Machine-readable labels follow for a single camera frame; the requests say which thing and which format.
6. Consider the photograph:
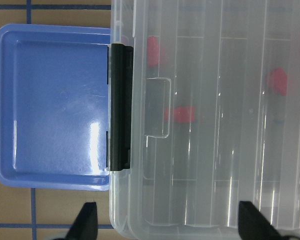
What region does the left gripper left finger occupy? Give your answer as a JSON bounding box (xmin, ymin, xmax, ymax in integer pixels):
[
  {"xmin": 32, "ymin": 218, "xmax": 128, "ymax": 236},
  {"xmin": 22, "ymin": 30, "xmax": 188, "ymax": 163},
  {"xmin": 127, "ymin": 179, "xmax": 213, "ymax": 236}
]
[{"xmin": 64, "ymin": 202, "xmax": 98, "ymax": 240}]

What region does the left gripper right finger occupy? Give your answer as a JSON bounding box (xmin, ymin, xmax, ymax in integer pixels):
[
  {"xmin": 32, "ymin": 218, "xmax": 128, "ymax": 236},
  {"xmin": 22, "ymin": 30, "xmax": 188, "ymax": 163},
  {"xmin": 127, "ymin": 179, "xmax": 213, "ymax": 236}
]
[{"xmin": 238, "ymin": 201, "xmax": 283, "ymax": 240}]

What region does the red block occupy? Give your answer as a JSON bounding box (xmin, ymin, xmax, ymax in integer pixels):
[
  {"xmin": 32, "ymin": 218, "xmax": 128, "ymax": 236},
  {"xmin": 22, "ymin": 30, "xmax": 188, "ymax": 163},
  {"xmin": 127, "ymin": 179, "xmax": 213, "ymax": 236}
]
[
  {"xmin": 266, "ymin": 67, "xmax": 288, "ymax": 97},
  {"xmin": 147, "ymin": 36, "xmax": 160, "ymax": 67},
  {"xmin": 163, "ymin": 106, "xmax": 196, "ymax": 124}
]

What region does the clear plastic box lid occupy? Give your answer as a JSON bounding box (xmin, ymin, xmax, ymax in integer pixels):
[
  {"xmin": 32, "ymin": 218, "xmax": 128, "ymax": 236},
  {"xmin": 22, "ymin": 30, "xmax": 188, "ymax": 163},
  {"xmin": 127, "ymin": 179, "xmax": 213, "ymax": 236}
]
[{"xmin": 109, "ymin": 0, "xmax": 300, "ymax": 240}]

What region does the blue plastic tray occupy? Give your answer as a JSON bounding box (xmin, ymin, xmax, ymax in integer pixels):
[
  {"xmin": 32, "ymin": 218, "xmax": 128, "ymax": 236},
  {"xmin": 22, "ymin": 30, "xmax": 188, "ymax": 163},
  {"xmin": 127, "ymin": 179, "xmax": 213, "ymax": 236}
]
[{"xmin": 0, "ymin": 23, "xmax": 111, "ymax": 191}]

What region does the black box latch handle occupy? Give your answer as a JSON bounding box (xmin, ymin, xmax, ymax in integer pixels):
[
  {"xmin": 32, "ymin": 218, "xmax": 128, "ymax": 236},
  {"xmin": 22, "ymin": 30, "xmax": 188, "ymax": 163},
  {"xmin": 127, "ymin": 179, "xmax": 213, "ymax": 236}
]
[{"xmin": 107, "ymin": 43, "xmax": 134, "ymax": 172}]

